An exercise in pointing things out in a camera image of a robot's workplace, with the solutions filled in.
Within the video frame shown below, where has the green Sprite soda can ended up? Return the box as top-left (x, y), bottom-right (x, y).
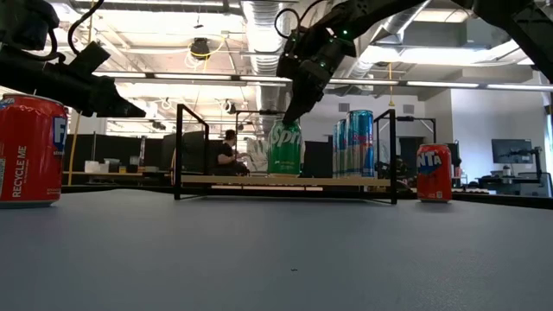
top-left (266, 119), bottom-right (302, 176)

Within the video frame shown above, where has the black partition wall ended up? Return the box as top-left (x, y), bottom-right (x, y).
top-left (63, 133), bottom-right (176, 174)

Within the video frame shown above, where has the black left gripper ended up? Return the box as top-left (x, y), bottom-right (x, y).
top-left (0, 41), bottom-right (147, 117)

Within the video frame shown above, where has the yellow cable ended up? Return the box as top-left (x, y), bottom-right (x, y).
top-left (67, 0), bottom-right (95, 187)

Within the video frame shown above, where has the silver blue slim energy can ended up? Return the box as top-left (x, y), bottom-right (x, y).
top-left (346, 109), bottom-right (375, 178)
top-left (332, 124), bottom-right (340, 178)
top-left (338, 118), bottom-right (349, 178)

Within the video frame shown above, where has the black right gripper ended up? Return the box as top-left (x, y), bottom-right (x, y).
top-left (276, 25), bottom-right (358, 126)

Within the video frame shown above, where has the person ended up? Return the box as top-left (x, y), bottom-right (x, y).
top-left (215, 128), bottom-right (251, 177)

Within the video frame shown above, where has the black computer monitor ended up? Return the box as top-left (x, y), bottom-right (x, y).
top-left (491, 138), bottom-right (533, 165)

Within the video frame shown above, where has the black ceiling cable reel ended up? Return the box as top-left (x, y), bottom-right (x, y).
top-left (189, 37), bottom-right (212, 60)

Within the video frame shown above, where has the grey office desk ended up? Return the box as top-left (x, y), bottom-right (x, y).
top-left (477, 171), bottom-right (553, 199)

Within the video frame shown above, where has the red Fanta soda can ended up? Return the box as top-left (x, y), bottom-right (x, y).
top-left (416, 143), bottom-right (454, 204)
top-left (0, 93), bottom-right (69, 210)

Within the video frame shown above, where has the silver ventilation duct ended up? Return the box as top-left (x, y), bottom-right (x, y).
top-left (241, 0), bottom-right (291, 130)

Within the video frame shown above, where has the wooden background bench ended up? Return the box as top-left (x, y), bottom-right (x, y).
top-left (62, 170), bottom-right (176, 179)

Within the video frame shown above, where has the wooden shelf black wire frame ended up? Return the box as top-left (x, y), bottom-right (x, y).
top-left (174, 103), bottom-right (398, 206)

